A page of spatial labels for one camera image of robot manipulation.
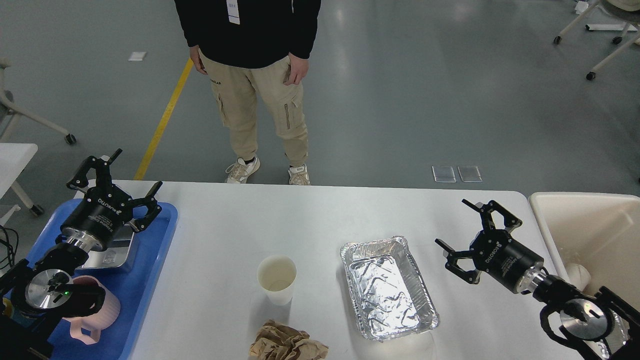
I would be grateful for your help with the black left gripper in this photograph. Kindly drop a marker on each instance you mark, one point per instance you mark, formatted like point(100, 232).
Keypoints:
point(105, 207)

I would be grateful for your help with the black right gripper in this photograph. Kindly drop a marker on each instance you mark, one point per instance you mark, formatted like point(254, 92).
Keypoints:
point(505, 261)

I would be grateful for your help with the square stainless steel tray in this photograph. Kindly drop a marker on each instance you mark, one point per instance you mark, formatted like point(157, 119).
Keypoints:
point(119, 258)

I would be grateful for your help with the aluminium foil tray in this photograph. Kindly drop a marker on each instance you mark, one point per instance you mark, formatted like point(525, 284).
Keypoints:
point(387, 291)

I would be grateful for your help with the pink ribbed mug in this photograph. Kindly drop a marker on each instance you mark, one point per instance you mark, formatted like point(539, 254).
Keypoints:
point(88, 329)

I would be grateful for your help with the white paper cup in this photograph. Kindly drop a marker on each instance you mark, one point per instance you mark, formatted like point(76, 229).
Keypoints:
point(276, 275)

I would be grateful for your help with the brown paper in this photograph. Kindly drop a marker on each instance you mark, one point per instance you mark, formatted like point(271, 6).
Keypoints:
point(277, 341)

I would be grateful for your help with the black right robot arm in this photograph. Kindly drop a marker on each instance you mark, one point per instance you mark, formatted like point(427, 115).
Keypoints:
point(569, 317)

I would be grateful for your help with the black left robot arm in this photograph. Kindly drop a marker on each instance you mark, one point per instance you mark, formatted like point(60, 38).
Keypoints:
point(45, 292)

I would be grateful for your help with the floor socket plate right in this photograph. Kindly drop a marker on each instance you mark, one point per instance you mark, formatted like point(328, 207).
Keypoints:
point(470, 173)

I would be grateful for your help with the floor socket plate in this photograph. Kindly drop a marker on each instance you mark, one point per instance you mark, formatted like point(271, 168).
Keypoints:
point(444, 174)
point(470, 173)

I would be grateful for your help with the white cup in bin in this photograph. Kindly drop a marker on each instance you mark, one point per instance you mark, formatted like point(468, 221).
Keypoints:
point(578, 275)

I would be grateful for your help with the floor socket plate left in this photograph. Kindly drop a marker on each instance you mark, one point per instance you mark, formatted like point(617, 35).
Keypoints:
point(444, 174)

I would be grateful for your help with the blue plastic tray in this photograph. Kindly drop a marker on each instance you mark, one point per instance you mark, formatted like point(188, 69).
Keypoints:
point(133, 287)

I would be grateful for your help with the beige plastic bin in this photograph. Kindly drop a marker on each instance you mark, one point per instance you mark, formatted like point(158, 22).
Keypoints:
point(599, 231)

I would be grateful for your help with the white side table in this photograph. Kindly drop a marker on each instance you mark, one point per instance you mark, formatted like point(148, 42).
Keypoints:
point(14, 157)

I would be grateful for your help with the white floor label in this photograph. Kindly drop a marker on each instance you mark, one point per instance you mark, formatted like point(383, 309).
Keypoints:
point(137, 56)

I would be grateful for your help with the white chair left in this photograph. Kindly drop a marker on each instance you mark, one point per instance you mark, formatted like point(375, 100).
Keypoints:
point(15, 112)

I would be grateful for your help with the person in black sweater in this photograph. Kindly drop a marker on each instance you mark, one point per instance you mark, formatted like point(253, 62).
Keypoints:
point(250, 50)

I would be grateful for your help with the white chair base right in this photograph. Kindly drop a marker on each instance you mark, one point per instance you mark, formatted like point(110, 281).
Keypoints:
point(611, 43)

